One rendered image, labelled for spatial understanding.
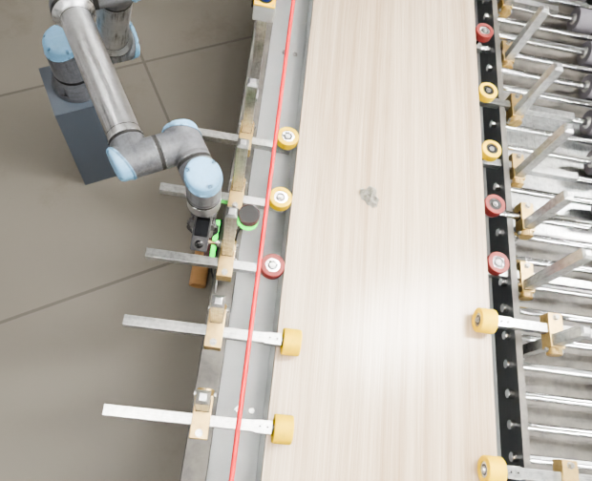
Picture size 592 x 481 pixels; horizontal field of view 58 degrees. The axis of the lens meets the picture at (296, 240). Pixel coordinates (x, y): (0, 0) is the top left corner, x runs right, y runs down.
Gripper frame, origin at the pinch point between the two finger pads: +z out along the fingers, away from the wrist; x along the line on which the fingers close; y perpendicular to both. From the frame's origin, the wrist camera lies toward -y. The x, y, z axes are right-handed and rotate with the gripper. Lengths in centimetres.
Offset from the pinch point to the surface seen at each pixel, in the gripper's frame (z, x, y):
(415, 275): 11, -72, 2
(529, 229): 14, -117, 28
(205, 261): 15.1, -1.2, -2.1
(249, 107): 1, -8, 51
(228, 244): 4.3, -7.9, 0.7
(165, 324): 5.0, 6.6, -26.3
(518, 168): 16, -115, 55
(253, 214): -16.8, -13.7, 2.6
